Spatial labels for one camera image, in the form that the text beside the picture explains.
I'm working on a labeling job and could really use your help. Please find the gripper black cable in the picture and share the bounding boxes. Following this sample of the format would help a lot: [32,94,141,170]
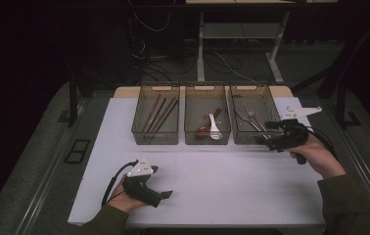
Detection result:
[101,159,140,208]
[305,124,338,162]

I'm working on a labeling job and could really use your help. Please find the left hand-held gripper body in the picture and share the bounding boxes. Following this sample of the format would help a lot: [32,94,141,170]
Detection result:
[121,157,163,209]

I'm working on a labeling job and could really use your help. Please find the white metal desk frame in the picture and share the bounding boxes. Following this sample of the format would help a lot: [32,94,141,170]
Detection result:
[185,0,339,85]

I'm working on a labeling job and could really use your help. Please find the transparent grey plastic bin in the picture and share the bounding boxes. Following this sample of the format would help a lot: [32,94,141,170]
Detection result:
[229,84,286,146]
[131,84,181,146]
[184,84,232,146]

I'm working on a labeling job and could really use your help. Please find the hanging white cable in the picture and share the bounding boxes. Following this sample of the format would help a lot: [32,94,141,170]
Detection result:
[127,0,172,33]

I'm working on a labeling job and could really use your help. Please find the brown wooden chopstick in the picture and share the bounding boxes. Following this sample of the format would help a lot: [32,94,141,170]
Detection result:
[143,93,162,134]
[151,97,177,134]

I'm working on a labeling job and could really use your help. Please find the white floor cable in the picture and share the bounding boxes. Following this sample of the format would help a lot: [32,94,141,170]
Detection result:
[212,50,260,83]

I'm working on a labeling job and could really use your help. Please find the person's right hand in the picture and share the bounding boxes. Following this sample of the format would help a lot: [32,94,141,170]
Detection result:
[288,131,347,180]

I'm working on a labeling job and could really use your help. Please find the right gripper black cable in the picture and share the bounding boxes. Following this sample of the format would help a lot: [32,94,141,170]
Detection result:
[305,124,338,162]

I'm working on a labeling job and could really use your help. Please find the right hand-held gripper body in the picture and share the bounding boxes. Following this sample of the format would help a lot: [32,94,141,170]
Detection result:
[268,106,324,165]

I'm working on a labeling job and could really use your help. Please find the metal fork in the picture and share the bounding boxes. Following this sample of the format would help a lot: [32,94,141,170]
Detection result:
[245,107,272,140]

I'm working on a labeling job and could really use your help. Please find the person's left hand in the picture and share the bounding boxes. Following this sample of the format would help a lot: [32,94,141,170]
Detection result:
[107,175,149,214]

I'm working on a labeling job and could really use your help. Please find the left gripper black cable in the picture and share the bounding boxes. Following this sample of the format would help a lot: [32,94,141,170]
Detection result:
[101,159,140,208]

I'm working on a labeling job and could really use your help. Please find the black metal stand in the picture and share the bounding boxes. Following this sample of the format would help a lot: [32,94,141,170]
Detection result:
[57,76,87,128]
[335,76,362,130]

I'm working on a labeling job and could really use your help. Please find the white ceramic spoon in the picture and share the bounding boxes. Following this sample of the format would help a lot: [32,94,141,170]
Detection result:
[208,113,223,141]

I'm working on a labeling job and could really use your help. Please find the brown wooden spoon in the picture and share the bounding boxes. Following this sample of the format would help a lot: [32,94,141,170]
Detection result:
[195,108,223,141]

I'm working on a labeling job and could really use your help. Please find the black floor cables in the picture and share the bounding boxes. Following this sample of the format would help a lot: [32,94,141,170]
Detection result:
[138,48,244,83]

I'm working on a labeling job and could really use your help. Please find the metal floor rail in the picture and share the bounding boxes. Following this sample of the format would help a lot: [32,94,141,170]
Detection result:
[12,97,91,235]
[332,120,370,227]

